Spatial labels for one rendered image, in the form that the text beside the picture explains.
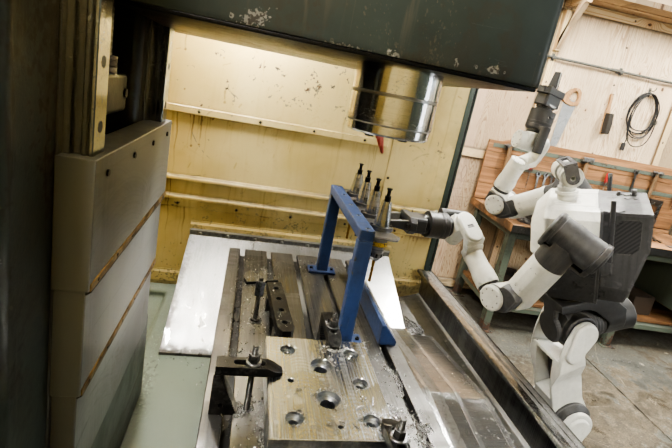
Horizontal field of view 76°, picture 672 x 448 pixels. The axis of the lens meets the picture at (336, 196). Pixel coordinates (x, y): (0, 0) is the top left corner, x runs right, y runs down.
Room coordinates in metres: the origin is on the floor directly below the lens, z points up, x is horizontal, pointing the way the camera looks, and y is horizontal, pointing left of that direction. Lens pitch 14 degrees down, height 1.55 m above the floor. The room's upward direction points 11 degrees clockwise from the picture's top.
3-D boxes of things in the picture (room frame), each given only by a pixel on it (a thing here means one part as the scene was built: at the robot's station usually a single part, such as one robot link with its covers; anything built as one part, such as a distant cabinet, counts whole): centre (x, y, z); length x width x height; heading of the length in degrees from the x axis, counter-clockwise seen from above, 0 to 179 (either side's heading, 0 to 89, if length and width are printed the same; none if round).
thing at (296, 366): (0.75, -0.05, 0.97); 0.29 x 0.23 x 0.05; 12
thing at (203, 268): (1.46, 0.07, 0.75); 0.89 x 0.70 x 0.26; 102
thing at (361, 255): (1.05, -0.09, 1.05); 0.10 x 0.05 x 0.30; 102
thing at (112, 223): (0.73, 0.36, 1.16); 0.48 x 0.05 x 0.51; 12
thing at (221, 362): (0.74, 0.10, 0.97); 0.13 x 0.03 x 0.15; 102
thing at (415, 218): (1.38, -0.29, 1.18); 0.13 x 0.12 x 0.10; 12
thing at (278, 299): (1.07, 0.09, 0.93); 0.26 x 0.05 x 0.06; 17
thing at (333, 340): (0.93, -0.05, 0.97); 0.13 x 0.03 x 0.15; 12
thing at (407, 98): (0.83, -0.07, 1.55); 0.16 x 0.16 x 0.12
